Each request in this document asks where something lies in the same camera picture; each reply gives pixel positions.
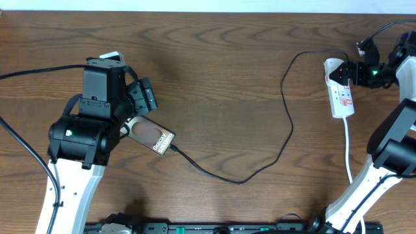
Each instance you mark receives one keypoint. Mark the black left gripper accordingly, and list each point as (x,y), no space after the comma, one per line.
(145,96)

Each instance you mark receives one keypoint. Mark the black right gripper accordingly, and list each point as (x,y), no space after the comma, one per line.
(348,66)

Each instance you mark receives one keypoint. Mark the Galaxy S25 Ultra smartphone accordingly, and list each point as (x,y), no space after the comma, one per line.
(148,133)

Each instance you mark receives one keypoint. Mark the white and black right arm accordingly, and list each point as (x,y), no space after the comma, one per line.
(391,152)

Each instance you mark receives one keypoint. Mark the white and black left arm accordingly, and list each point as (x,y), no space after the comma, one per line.
(81,140)

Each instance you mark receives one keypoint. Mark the white power strip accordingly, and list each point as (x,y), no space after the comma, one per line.
(340,96)

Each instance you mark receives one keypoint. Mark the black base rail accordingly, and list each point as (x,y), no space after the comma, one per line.
(122,223)

